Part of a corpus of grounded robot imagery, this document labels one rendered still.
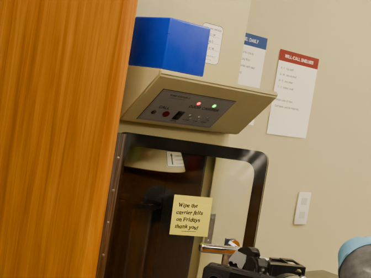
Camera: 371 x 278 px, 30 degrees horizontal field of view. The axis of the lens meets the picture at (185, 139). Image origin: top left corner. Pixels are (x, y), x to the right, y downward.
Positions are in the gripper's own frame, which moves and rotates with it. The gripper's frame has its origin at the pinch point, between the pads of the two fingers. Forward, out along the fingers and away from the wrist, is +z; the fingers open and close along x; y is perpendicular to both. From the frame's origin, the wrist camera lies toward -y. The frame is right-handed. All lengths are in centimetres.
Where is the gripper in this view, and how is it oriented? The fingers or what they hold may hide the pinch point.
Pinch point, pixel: (229, 261)
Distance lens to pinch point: 121.4
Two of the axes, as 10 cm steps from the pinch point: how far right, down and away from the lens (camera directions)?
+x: 1.6, -9.9, -0.5
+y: 9.5, 1.4, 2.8
